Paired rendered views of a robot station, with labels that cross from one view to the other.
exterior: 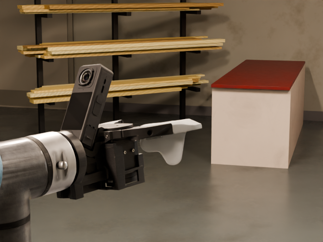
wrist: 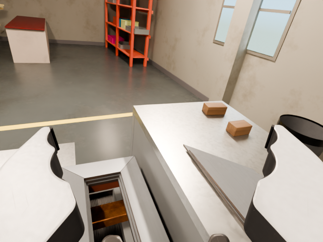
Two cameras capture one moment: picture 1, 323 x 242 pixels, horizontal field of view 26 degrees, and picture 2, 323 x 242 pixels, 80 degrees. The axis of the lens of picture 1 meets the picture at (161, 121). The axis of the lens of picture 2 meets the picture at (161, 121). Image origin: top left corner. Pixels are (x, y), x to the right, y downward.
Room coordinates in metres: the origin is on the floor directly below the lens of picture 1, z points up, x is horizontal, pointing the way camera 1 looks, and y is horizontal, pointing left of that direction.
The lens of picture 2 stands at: (0.93, 0.08, 1.52)
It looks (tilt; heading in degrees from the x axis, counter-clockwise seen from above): 30 degrees down; 315
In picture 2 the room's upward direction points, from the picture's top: 9 degrees clockwise
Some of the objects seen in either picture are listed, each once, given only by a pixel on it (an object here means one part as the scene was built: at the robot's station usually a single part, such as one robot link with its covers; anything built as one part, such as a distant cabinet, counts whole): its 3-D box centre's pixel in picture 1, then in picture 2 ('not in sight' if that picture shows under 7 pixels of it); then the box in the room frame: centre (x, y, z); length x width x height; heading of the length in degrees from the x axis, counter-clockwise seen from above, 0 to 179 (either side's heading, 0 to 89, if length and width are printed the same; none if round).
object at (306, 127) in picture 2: not in sight; (291, 149); (1.16, -2.34, 0.32); 0.52 x 0.51 x 0.64; 164
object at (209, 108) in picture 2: not in sight; (214, 108); (1.43, -0.83, 1.08); 0.12 x 0.06 x 0.05; 65
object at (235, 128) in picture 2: not in sight; (239, 127); (1.24, -0.76, 1.08); 0.10 x 0.06 x 0.05; 72
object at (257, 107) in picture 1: (263, 106); (31, 37); (7.40, -1.10, 0.38); 2.30 x 0.72 x 0.77; 165
